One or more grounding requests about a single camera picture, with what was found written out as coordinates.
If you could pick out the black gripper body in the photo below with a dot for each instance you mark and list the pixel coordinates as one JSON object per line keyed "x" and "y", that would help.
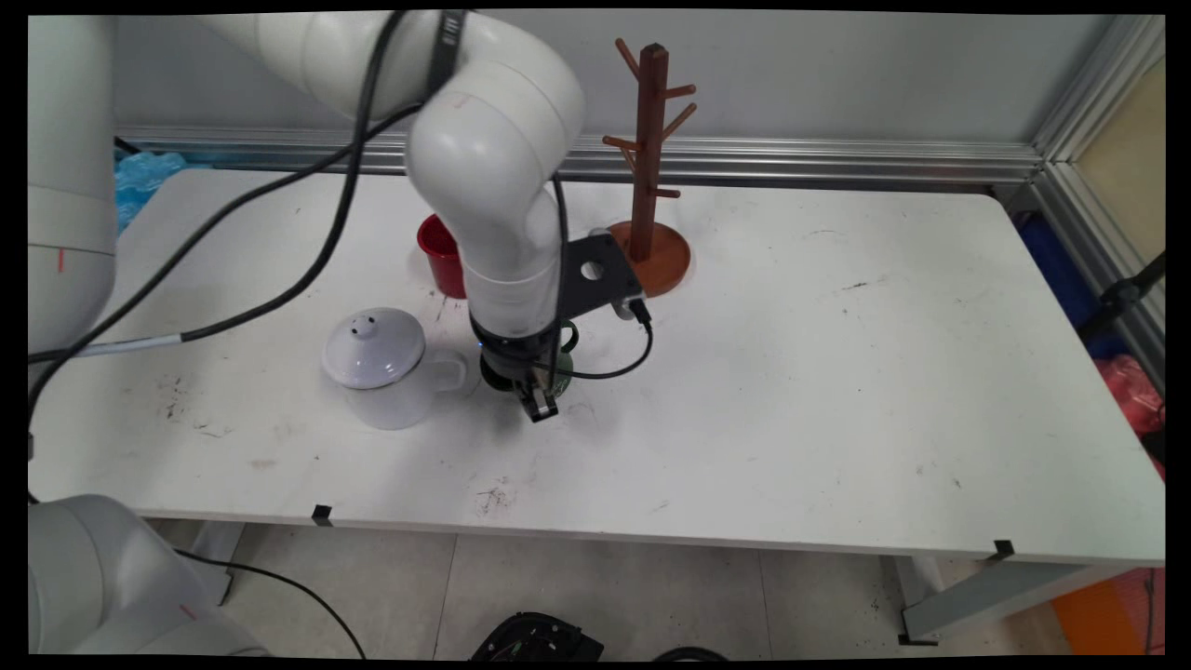
{"x": 512, "y": 354}

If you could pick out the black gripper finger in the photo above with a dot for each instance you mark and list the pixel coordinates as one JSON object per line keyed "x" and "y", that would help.
{"x": 538, "y": 398}

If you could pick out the green enamel mug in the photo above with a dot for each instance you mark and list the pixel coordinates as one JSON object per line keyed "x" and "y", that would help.
{"x": 563, "y": 368}

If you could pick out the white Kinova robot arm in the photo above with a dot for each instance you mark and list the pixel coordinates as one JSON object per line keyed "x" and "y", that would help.
{"x": 493, "y": 140}

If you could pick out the white enamel mug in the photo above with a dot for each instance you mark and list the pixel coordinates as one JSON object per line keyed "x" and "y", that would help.
{"x": 409, "y": 395}

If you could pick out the red enamel mug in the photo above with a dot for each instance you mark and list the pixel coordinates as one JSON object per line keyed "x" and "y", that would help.
{"x": 442, "y": 256}

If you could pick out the white enamel lid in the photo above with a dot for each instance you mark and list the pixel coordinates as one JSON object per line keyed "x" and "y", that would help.
{"x": 372, "y": 349}

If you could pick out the black device on floor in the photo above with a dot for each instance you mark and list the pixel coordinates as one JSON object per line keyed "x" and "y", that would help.
{"x": 535, "y": 640}

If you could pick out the brown wooden mug tree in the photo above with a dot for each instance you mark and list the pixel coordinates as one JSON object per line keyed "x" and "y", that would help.
{"x": 651, "y": 140}

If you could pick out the white table leg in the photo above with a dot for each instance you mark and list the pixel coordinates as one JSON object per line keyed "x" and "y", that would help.
{"x": 219, "y": 554}
{"x": 996, "y": 596}

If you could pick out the blue bubble wrap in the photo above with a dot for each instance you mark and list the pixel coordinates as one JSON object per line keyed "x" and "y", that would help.
{"x": 144, "y": 186}

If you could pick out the blue plastic object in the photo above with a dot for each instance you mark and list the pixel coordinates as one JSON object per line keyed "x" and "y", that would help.
{"x": 1061, "y": 270}

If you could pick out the red plastic bag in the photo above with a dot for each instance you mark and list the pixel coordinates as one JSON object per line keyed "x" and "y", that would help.
{"x": 1130, "y": 395}

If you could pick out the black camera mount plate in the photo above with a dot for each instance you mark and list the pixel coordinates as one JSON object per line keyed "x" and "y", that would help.
{"x": 595, "y": 274}

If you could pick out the long horizontal aluminium frame rail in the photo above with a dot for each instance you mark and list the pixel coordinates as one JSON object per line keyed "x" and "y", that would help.
{"x": 837, "y": 154}

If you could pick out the angled aluminium frame rail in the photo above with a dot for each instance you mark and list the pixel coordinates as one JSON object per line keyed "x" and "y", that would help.
{"x": 1089, "y": 140}

